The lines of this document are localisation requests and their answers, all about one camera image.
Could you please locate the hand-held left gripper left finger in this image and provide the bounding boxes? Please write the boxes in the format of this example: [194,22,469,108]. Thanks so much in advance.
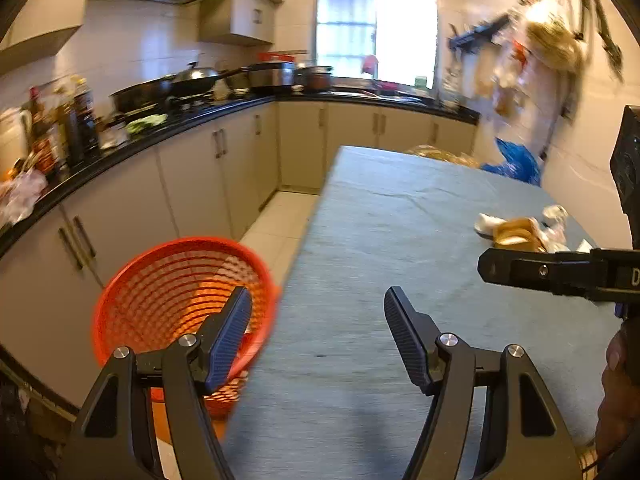
[62,286,253,480]

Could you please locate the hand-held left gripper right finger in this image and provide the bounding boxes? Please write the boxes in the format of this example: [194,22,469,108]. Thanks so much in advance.
[384,286,583,480]

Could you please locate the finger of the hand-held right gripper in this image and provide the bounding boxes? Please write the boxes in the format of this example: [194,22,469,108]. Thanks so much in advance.
[477,247,640,306]

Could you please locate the brown wrapper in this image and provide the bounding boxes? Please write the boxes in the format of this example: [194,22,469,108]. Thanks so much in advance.
[492,217,546,253]

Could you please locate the clear plastic wrapper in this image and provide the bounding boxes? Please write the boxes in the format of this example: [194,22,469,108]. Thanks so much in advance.
[542,224,568,253]

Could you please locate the white cloth wad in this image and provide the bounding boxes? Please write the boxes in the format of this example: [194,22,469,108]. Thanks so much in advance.
[474,212,508,237]

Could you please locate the red plastic mesh basket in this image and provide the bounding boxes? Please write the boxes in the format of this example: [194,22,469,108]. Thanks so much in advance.
[91,236,281,418]

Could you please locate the person's right hand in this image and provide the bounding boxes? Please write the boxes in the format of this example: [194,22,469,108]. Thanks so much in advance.
[595,320,640,461]

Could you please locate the blue plastic bag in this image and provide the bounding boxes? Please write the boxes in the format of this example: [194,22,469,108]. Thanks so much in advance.
[481,136,542,186]

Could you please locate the grey-green tablecloth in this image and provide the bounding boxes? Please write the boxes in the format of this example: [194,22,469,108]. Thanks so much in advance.
[220,145,623,480]

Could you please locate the straw-coloured hanging bag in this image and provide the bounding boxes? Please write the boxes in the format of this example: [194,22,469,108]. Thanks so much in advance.
[527,20,586,71]

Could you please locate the hanging plastic bags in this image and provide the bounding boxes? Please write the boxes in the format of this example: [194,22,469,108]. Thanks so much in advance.
[472,25,531,116]

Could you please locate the yellow plastic bag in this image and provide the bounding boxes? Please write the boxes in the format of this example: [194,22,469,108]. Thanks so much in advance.
[405,144,481,168]

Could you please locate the beige lower kitchen cabinets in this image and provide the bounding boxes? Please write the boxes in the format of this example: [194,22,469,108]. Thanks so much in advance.
[0,100,478,396]

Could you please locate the black kitchen countertop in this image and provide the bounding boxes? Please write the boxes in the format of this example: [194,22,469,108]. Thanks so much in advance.
[0,92,481,256]

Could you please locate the green leafy vegetables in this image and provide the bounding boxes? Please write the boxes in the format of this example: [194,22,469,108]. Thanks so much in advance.
[125,114,168,136]

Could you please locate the crumpled white plastic bag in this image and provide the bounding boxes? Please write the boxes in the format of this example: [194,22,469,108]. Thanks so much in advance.
[0,167,48,226]

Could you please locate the black wok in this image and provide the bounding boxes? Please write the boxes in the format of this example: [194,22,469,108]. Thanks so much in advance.
[109,76,176,113]

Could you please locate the wok with steel lid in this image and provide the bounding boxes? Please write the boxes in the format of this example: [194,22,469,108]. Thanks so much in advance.
[170,62,246,98]

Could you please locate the group of sauce bottles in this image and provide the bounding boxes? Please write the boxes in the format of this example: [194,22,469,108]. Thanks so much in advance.
[20,76,101,171]

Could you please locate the steel rice cooker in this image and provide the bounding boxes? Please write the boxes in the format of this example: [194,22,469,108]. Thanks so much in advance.
[247,61,296,93]

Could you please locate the dark cooking pot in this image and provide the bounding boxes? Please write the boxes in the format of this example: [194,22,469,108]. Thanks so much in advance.
[294,65,333,92]

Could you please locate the kitchen window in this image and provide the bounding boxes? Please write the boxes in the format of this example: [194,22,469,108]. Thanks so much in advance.
[315,0,438,83]

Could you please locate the white kettle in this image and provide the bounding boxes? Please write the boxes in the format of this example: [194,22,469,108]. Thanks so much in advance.
[0,107,32,168]

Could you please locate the black wall hook rack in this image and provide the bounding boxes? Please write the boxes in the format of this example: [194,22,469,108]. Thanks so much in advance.
[517,0,626,121]

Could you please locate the blue wall rack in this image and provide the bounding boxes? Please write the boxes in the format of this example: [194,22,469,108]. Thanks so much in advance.
[447,15,511,53]

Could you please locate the low beige wall cabinet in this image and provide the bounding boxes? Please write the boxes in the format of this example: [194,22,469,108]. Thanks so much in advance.
[199,0,276,46]

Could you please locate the large beige wall cabinet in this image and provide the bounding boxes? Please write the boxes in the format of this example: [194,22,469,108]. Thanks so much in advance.
[0,0,98,61]

